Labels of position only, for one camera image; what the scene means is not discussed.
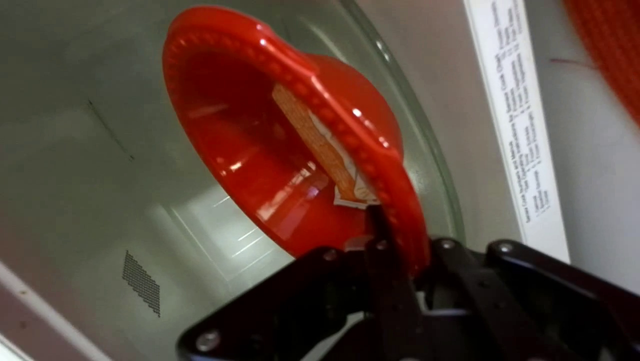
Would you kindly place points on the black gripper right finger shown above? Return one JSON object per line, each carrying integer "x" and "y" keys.
{"x": 533, "y": 302}

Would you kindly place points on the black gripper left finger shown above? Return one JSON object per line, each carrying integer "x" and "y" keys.
{"x": 281, "y": 302}

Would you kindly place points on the orange plastic bowl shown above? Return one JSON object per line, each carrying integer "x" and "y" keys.
{"x": 226, "y": 132}

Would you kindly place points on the black stainless microwave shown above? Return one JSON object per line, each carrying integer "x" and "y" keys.
{"x": 80, "y": 168}

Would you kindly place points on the red round placemat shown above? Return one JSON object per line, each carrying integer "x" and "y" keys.
{"x": 613, "y": 47}

